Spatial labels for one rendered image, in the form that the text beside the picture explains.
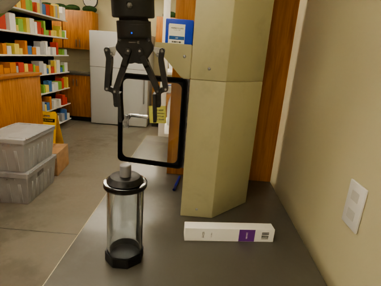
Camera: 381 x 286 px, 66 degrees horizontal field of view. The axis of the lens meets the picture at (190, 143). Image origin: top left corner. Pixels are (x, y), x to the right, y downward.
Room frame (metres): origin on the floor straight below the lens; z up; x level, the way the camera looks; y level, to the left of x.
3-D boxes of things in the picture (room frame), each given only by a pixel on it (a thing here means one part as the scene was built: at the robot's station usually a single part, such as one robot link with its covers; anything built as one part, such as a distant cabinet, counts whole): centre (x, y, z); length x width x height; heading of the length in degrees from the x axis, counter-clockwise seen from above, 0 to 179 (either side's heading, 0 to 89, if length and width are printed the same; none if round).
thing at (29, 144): (2.75, 1.67, 0.49); 0.60 x 0.42 x 0.33; 179
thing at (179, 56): (1.07, 0.07, 1.46); 0.32 x 0.11 x 0.10; 179
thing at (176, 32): (1.00, 0.07, 1.54); 0.05 x 0.05 x 0.06; 8
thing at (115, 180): (0.68, 0.16, 1.18); 0.09 x 0.09 x 0.07
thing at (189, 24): (1.17, 0.07, 1.56); 0.10 x 0.10 x 0.09; 89
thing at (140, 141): (1.25, 0.18, 1.19); 0.30 x 0.01 x 0.40; 81
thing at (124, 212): (0.68, 0.16, 1.06); 0.11 x 0.11 x 0.21
